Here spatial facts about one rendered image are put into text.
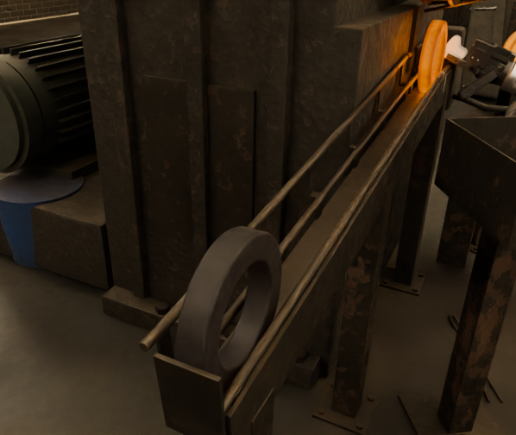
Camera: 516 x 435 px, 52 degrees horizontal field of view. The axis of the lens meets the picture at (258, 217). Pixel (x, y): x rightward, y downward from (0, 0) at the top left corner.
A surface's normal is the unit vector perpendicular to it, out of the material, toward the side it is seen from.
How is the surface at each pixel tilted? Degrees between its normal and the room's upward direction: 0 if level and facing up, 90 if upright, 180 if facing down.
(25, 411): 0
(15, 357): 0
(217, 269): 29
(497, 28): 90
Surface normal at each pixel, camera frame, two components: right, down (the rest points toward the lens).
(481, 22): -0.65, 0.34
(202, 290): -0.29, -0.37
